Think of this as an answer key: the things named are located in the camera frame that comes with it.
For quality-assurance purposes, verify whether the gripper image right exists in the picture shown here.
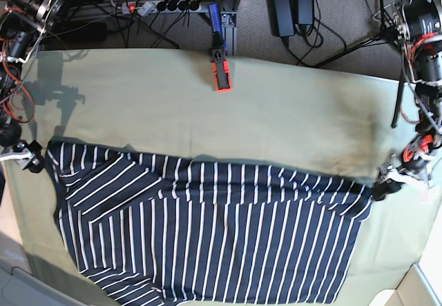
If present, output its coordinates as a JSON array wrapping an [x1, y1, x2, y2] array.
[[372, 153, 432, 202]]

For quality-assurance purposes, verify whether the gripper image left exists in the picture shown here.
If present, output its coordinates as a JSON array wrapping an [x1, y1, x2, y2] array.
[[1, 140, 44, 173]]

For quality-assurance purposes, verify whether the navy white striped T-shirt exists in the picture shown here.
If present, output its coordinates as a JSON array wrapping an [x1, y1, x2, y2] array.
[[46, 141, 371, 305]]

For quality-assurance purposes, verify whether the light green table cloth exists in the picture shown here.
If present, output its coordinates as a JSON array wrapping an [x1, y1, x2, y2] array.
[[1, 49, 441, 305]]

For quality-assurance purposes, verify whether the white box corner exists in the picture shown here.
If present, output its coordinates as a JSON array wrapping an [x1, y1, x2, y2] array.
[[369, 263, 441, 306]]

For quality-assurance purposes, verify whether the grey plastic bin corner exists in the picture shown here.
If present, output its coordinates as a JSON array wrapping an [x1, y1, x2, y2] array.
[[1, 268, 84, 306]]

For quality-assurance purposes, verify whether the black tripod stand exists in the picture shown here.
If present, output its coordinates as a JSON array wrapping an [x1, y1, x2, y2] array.
[[314, 0, 442, 129]]

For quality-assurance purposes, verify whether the white power strip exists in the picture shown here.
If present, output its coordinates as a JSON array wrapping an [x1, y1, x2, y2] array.
[[118, 0, 209, 17]]

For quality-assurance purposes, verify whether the black power adapter left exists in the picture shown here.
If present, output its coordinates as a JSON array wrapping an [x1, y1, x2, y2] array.
[[268, 0, 295, 38]]

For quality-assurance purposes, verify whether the black power adapter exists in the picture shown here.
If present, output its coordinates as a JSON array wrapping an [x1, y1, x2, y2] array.
[[268, 0, 295, 38], [291, 0, 317, 26]]

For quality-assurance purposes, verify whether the black power adapter right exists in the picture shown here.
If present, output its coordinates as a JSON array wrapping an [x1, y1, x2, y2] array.
[[291, 0, 317, 26]]

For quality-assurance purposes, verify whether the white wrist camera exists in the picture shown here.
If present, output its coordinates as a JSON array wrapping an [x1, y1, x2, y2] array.
[[416, 183, 439, 203]]

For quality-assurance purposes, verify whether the aluminium frame post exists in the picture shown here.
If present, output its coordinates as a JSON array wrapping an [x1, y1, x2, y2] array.
[[215, 0, 241, 56]]

